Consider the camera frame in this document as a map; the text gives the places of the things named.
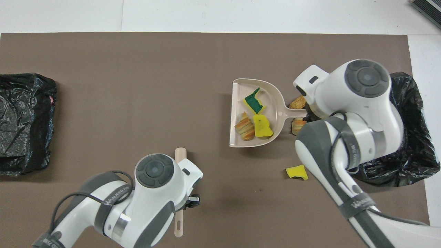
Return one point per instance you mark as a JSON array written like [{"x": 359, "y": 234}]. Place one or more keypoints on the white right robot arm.
[{"x": 365, "y": 103}]

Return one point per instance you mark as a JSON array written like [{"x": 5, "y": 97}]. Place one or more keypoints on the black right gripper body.
[{"x": 313, "y": 116}]

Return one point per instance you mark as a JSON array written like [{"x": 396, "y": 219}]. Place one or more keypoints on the yellow sponge piece dark dot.
[{"x": 262, "y": 126}]

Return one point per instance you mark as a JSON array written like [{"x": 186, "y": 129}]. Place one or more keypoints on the green yellow sponge piece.
[{"x": 255, "y": 102}]

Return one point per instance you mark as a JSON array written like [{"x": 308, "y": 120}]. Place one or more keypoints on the dark grey ribbed device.
[{"x": 427, "y": 8}]

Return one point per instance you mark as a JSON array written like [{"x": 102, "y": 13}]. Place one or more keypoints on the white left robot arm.
[{"x": 155, "y": 193}]

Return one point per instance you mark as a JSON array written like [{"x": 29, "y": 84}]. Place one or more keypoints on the brown bread roll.
[{"x": 298, "y": 102}]

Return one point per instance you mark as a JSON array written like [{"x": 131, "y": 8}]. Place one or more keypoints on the brown table mat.
[{"x": 137, "y": 86}]

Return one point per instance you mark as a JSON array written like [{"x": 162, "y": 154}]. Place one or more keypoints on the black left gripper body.
[{"x": 192, "y": 204}]

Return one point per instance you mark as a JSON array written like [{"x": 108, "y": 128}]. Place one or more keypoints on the beige plastic dustpan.
[{"x": 275, "y": 100}]

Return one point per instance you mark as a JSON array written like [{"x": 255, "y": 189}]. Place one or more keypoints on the black bag bin pink spot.
[{"x": 24, "y": 137}]

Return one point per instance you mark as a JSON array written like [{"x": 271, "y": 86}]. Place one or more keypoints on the striped croissant piece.
[
  {"x": 245, "y": 127},
  {"x": 298, "y": 125}
]

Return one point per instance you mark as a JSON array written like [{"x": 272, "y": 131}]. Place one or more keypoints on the black bag lined bin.
[{"x": 417, "y": 137}]

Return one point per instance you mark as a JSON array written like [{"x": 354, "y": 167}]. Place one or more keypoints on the beige brush black bristles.
[{"x": 180, "y": 155}]

